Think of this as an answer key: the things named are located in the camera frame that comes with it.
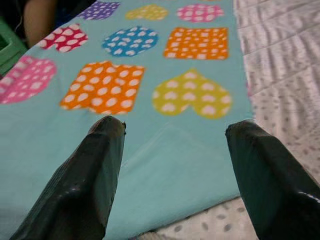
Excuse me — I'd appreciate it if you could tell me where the green plastic stool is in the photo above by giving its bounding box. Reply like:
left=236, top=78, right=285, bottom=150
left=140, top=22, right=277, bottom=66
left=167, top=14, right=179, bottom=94
left=0, top=18, right=29, bottom=77

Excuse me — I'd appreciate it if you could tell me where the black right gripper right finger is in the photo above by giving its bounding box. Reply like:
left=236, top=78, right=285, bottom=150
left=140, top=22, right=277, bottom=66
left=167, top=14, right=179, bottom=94
left=224, top=118, right=320, bottom=240

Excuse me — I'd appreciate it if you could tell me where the quilted grey mattress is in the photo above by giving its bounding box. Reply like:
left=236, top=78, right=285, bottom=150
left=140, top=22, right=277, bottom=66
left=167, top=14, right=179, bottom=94
left=139, top=0, right=320, bottom=240

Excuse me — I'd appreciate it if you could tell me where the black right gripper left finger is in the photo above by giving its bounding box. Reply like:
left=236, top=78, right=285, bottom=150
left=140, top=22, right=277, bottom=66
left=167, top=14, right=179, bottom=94
left=9, top=115, right=127, bottom=240

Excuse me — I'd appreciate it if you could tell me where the person in grey shorts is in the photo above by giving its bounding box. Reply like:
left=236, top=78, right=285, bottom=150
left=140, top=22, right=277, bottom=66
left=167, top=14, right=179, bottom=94
left=23, top=0, right=58, bottom=49

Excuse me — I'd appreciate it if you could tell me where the teal sheet with colourful patches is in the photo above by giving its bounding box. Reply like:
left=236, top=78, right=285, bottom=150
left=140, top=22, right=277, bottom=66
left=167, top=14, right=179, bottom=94
left=0, top=0, right=256, bottom=240

